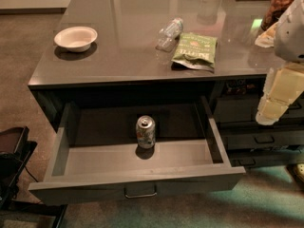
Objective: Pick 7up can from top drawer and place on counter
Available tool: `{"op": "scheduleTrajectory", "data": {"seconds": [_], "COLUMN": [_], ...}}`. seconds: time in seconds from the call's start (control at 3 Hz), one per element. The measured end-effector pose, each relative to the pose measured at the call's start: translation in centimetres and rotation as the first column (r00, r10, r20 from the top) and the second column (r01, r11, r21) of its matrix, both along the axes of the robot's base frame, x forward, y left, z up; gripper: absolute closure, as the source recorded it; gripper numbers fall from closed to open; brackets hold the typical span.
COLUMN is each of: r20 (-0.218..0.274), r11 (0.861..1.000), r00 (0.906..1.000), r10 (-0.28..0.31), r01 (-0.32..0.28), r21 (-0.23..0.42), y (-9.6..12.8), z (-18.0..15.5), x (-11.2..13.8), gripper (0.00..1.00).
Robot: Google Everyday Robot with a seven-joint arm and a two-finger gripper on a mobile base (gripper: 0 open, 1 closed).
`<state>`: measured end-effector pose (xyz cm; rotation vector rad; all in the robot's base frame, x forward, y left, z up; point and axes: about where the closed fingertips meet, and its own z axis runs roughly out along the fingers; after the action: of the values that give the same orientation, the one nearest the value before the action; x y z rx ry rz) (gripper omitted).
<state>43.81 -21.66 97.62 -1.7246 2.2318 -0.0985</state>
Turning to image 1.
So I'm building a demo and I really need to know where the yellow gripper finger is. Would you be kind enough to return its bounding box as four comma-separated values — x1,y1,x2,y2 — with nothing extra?
256,67,304,125

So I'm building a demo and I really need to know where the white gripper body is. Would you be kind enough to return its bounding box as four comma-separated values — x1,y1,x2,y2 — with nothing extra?
279,62,304,72

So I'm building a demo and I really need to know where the silver green 7up can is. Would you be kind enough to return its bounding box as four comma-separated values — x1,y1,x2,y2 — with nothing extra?
136,115,156,149

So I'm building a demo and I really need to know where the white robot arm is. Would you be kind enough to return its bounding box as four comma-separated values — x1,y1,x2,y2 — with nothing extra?
256,0,304,125

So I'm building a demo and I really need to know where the cream napkin on counter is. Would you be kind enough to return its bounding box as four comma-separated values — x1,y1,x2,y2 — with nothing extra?
255,23,277,48

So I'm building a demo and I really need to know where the right upper closed drawer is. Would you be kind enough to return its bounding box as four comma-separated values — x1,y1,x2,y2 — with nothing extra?
214,94,304,124

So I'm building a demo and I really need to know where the closed drawer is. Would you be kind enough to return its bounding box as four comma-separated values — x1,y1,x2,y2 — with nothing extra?
221,130,304,150
228,149,304,168
214,94,304,124

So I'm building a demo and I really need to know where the right middle closed drawer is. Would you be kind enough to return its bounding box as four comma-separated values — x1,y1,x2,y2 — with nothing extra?
221,130,304,150

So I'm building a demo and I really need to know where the right lower closed drawer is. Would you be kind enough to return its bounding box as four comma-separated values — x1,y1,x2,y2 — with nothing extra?
228,149,304,168

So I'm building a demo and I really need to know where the grey counter cabinet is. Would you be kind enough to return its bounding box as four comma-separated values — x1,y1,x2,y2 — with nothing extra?
28,0,303,153

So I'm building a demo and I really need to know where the open grey top drawer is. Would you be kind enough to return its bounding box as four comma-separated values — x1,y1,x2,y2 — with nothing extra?
28,97,245,205

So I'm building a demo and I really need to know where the glass snack jar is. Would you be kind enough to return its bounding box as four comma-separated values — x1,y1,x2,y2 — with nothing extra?
260,0,294,30

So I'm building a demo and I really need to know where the green chip bag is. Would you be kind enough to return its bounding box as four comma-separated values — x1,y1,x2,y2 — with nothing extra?
172,32,218,72

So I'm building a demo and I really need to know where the clear plastic water bottle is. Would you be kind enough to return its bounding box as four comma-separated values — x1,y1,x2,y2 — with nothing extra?
156,17,183,51

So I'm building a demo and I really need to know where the white paper bowl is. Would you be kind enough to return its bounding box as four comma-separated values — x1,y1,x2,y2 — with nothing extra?
54,27,98,52

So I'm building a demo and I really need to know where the black chair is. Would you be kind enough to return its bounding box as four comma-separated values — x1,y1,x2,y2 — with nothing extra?
0,126,67,228

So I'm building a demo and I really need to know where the metal drawer handle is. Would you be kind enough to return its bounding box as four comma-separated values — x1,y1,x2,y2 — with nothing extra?
123,184,158,199

